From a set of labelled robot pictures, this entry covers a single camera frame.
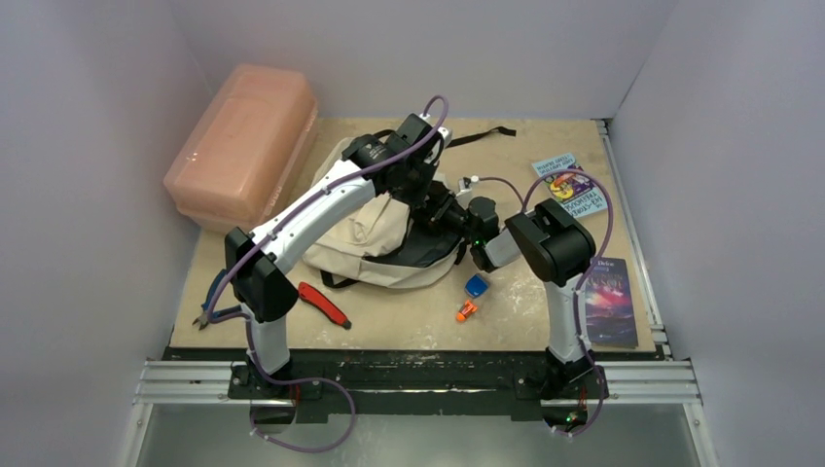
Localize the beige backpack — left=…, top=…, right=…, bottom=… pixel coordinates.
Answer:
left=301, top=126, right=519, bottom=291

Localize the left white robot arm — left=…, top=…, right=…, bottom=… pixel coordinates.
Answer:
left=214, top=114, right=447, bottom=398

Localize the orange small toy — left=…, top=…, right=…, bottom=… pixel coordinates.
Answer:
left=456, top=300, right=478, bottom=322

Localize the light blue treehouse book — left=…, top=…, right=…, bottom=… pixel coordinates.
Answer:
left=532, top=153, right=607, bottom=218

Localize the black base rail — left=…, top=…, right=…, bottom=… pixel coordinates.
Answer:
left=160, top=347, right=664, bottom=429

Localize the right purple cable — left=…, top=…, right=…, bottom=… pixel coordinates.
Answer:
left=473, top=168, right=616, bottom=440

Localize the blue pencil sharpener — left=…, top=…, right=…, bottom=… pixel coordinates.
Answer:
left=464, top=274, right=490, bottom=299

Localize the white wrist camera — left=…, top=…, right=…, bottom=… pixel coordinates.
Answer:
left=418, top=113, right=452, bottom=160
left=456, top=175, right=481, bottom=198

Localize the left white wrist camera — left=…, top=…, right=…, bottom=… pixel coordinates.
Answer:
left=418, top=113, right=452, bottom=160

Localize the pink plastic storage box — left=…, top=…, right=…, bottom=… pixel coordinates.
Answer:
left=163, top=64, right=318, bottom=233

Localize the dark galaxy cover book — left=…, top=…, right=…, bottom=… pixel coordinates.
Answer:
left=585, top=258, right=638, bottom=348

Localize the red utility knife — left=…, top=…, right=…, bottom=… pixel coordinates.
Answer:
left=298, top=282, right=352, bottom=330

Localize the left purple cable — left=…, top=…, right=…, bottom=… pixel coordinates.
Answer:
left=202, top=94, right=450, bottom=454

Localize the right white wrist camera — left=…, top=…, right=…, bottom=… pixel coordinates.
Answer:
left=456, top=175, right=481, bottom=198

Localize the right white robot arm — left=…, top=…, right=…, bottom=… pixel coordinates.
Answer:
left=412, top=182, right=596, bottom=396

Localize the purple cable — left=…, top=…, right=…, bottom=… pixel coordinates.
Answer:
left=202, top=94, right=450, bottom=454
left=473, top=168, right=616, bottom=440

